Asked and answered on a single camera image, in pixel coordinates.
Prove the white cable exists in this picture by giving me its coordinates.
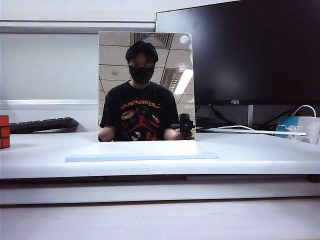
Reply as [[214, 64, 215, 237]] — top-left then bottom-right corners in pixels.
[[289, 104, 318, 118]]

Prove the Rubik's Cube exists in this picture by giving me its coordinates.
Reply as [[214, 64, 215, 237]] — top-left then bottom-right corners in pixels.
[[0, 115, 11, 150]]

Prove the square frameless mirror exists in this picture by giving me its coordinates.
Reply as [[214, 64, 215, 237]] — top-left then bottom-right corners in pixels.
[[97, 30, 197, 143]]

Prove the silver monitor stand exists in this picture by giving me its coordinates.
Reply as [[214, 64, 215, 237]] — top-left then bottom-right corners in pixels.
[[247, 105, 255, 128]]

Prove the black computer keyboard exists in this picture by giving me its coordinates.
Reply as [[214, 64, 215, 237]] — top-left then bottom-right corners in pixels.
[[7, 116, 80, 135]]

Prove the black AOC computer monitor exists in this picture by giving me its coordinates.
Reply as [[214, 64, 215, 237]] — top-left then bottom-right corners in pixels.
[[155, 0, 320, 107]]

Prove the grey partition rail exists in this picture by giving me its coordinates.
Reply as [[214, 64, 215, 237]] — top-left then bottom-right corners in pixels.
[[0, 19, 157, 35]]

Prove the black cable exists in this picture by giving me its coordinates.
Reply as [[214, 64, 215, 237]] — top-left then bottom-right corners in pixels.
[[195, 104, 296, 130]]

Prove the light blue flat board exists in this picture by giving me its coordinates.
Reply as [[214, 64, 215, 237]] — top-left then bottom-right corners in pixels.
[[64, 141, 219, 163]]

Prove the white raised desk shelf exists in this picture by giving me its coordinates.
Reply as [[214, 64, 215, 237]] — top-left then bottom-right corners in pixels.
[[0, 131, 320, 180]]

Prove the blue and white box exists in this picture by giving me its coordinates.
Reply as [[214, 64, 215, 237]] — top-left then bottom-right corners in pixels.
[[274, 115, 320, 145]]

